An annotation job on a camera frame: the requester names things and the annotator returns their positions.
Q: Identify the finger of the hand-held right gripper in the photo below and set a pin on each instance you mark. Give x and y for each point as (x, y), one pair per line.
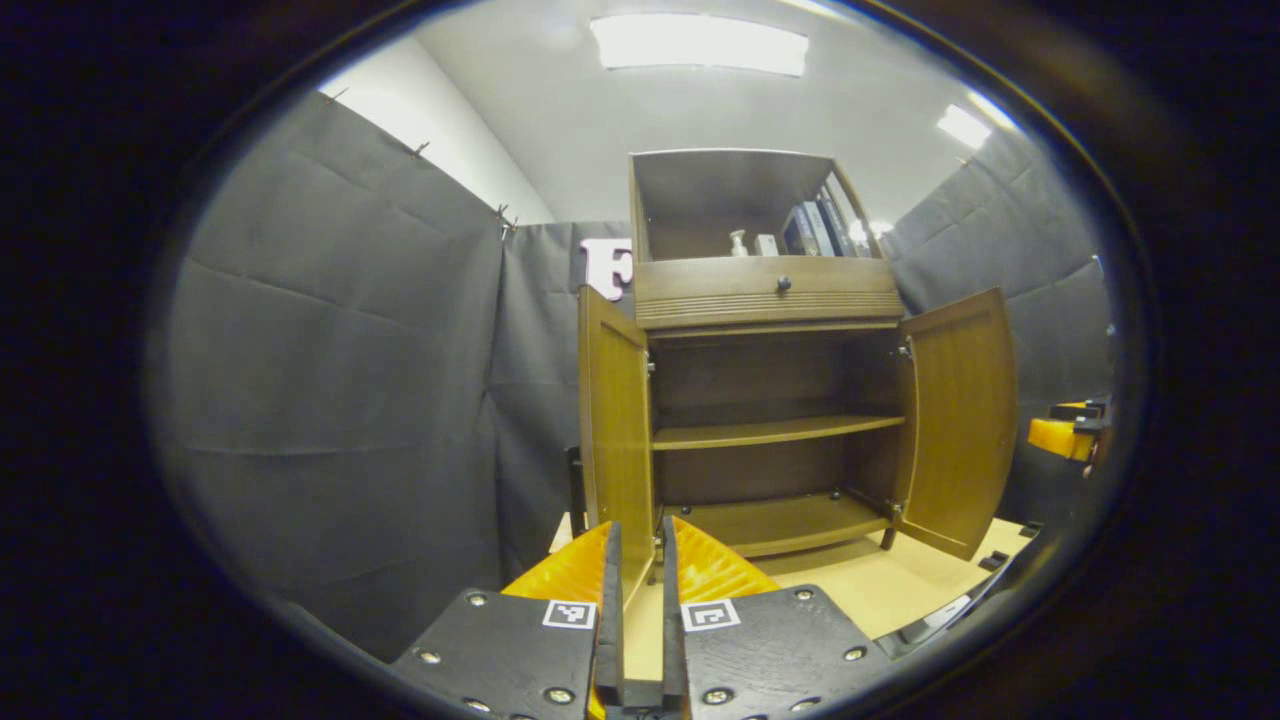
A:
(1058, 438)
(1085, 415)

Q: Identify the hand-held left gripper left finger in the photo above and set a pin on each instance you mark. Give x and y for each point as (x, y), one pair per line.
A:
(610, 640)

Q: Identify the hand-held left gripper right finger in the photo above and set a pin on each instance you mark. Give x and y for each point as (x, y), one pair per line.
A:
(672, 640)

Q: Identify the wooden shoe cabinet door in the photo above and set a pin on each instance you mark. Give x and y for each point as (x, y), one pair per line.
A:
(960, 420)
(615, 420)

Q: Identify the wooden double-door shoe cabinet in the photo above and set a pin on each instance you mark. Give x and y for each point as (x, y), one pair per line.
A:
(770, 432)

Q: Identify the small ceiling light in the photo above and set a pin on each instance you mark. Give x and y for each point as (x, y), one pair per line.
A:
(963, 127)

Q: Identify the grey blue book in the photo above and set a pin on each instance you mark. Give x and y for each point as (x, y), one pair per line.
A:
(818, 230)

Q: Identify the small white box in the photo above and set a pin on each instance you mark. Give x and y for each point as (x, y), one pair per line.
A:
(766, 245)

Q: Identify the small white vase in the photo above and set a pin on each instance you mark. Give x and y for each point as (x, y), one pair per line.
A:
(739, 245)

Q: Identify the black backdrop cloth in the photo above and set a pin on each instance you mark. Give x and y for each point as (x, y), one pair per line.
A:
(330, 350)

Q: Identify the large rectangular ceiling light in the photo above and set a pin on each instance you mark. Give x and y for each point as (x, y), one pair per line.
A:
(700, 44)

